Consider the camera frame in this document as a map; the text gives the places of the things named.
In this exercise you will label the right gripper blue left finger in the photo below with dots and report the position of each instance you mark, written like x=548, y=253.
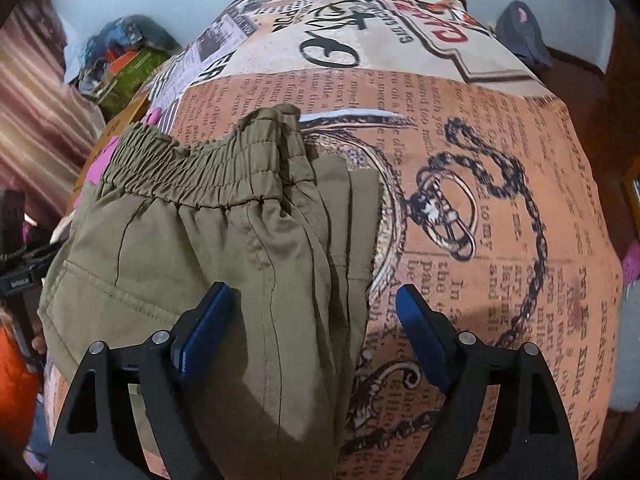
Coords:
x=96, y=435

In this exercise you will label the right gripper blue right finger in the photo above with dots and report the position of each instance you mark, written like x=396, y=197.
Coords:
x=529, y=437

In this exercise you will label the olive green pants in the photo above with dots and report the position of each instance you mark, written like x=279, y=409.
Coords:
x=293, y=236

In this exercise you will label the orange sleeve left forearm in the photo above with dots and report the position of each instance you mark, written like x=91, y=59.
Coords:
x=18, y=389

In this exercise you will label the left hand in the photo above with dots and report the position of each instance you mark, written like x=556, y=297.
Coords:
x=38, y=342

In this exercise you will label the pink folded garment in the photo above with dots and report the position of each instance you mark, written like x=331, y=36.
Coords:
x=152, y=117

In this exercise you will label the pink striped curtain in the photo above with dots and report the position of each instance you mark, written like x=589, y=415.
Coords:
x=48, y=128

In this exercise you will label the wooden lap desk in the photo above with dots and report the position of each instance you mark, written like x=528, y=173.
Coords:
x=102, y=152

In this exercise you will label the pink slipper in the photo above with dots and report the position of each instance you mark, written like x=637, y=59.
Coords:
x=631, y=264

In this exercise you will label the newspaper print bedspread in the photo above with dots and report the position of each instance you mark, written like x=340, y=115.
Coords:
x=487, y=200

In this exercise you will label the pile of clothes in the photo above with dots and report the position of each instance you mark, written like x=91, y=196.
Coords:
x=86, y=59

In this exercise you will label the grey backpack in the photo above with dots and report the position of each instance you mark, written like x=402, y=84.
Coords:
x=518, y=30

